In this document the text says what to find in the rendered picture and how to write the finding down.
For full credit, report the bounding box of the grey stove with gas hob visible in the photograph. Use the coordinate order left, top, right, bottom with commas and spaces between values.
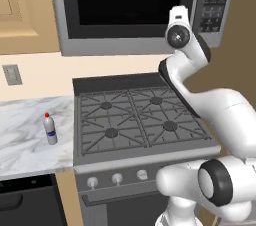
72, 72, 222, 226

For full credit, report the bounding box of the grey oven door handle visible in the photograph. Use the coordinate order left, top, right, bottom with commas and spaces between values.
80, 183, 164, 208

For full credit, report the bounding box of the microwave door with dark window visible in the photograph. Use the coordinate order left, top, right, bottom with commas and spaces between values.
48, 0, 202, 57

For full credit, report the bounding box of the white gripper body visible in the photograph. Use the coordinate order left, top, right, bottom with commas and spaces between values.
169, 4, 189, 15

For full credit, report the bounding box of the white bottle with red cap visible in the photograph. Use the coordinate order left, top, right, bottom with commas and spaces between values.
42, 112, 59, 146

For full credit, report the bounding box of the white stove knob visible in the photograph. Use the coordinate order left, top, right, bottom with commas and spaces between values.
86, 176, 100, 190
136, 169, 149, 182
111, 172, 124, 186

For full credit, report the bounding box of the grey wall socket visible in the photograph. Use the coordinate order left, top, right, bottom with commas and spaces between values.
2, 64, 24, 87

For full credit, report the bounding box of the beige cupboard door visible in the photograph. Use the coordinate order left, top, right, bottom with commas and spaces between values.
0, 0, 61, 56

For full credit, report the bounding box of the grey microwave oven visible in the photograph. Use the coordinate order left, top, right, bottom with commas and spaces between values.
48, 0, 240, 57

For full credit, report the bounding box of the dark oven door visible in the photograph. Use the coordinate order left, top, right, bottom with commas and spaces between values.
87, 192, 172, 226

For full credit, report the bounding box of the black dishwasher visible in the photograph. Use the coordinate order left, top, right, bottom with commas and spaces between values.
0, 173, 68, 226

